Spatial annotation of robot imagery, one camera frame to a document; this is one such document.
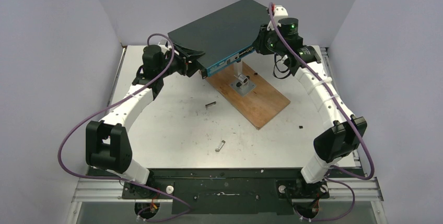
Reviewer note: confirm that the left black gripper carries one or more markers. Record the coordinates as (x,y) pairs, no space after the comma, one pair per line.
(189,69)

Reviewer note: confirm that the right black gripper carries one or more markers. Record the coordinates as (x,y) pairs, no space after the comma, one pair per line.
(258,43)

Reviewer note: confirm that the teal grey network switch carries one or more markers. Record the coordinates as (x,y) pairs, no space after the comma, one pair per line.
(225,36)

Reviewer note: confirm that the dark transceiver module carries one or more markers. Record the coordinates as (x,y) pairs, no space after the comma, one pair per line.
(210,104)

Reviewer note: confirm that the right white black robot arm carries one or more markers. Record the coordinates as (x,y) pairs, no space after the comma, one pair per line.
(342,129)

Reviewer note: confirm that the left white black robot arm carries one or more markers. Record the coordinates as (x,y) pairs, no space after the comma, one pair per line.
(107,142)

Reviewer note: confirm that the wooden base board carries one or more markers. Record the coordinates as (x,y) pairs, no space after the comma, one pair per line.
(260,105)

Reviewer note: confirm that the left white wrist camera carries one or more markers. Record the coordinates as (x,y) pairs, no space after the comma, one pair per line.
(163,44)

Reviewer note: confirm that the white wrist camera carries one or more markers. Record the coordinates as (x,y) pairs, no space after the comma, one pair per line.
(276,12)
(163,44)

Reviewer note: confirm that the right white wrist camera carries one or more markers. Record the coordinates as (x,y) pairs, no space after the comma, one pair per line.
(276,12)

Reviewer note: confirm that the metal switch mounting stand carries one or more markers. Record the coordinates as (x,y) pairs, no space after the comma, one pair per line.
(242,85)

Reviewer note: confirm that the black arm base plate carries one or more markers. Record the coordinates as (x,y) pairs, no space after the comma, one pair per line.
(239,191)

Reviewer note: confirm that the aluminium frame rail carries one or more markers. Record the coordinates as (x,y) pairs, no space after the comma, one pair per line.
(111,191)

